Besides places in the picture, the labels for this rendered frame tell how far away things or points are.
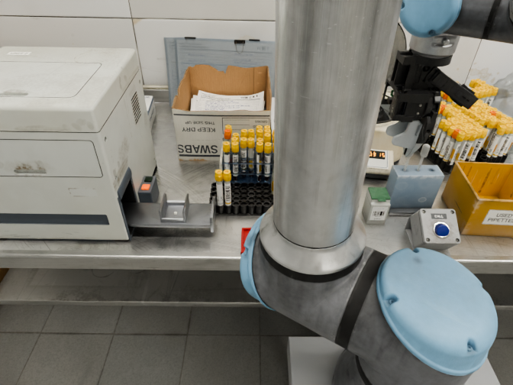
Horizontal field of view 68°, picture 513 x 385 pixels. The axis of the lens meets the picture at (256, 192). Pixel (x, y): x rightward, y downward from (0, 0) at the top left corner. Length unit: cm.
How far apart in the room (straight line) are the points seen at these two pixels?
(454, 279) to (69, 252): 68
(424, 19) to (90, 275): 140
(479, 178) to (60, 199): 89
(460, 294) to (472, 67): 108
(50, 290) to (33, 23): 91
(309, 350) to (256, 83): 82
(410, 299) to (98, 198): 56
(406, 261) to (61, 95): 57
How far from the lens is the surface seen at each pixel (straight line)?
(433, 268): 43
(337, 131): 29
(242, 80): 120
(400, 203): 90
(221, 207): 83
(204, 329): 169
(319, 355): 61
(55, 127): 69
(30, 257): 87
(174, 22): 124
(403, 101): 74
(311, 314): 43
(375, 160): 99
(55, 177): 76
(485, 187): 103
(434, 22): 58
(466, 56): 140
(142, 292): 151
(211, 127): 96
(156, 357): 167
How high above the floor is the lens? 145
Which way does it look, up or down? 39 degrees down
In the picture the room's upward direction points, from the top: 1 degrees clockwise
